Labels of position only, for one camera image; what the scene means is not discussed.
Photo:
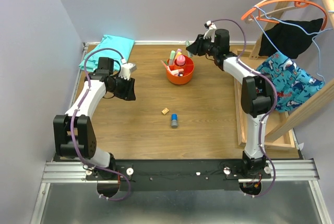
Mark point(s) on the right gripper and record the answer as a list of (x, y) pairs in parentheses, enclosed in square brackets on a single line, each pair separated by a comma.
[(195, 48)]

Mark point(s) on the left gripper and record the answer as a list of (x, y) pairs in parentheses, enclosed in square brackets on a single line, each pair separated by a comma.
[(129, 93)]

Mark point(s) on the pink glue bottle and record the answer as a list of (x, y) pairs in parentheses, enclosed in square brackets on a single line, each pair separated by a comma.
[(180, 60)]

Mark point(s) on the orange round organizer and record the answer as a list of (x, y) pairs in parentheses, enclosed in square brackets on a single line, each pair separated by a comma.
[(187, 75)]

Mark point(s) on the green highlighter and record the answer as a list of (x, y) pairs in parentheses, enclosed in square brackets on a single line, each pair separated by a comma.
[(171, 58)]

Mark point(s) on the green cap white marker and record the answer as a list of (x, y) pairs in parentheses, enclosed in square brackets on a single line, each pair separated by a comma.
[(167, 67)]

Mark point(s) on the small tan eraser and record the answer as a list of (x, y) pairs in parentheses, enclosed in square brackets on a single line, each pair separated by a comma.
[(165, 111)]

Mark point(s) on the brown cap white marker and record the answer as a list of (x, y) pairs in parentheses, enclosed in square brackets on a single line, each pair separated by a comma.
[(175, 72)]

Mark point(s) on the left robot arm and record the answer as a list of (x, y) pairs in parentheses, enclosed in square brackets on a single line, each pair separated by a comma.
[(73, 131)]

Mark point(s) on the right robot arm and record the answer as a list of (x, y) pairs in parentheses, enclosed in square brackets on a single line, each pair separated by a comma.
[(257, 96)]

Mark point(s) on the teal folded cloth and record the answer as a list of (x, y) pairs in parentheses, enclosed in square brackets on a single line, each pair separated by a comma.
[(113, 47)]

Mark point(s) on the black cloth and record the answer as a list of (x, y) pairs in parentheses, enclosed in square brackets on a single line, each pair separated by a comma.
[(290, 37)]

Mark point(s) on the shark pattern blue cloth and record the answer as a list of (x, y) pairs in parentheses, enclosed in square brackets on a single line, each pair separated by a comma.
[(294, 86)]

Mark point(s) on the orange hanger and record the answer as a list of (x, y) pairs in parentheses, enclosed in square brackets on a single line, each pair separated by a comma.
[(284, 3)]

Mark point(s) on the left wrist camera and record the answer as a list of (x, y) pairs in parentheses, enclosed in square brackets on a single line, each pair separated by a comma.
[(126, 70)]

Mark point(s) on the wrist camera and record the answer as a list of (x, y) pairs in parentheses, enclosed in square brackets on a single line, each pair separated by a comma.
[(211, 28), (126, 70)]

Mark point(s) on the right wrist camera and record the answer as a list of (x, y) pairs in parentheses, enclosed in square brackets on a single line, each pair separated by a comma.
[(211, 28)]

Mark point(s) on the blue wire hanger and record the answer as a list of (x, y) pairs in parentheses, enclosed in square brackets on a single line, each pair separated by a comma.
[(314, 43)]

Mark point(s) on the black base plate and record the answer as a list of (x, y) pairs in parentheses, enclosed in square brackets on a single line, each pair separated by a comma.
[(173, 175)]

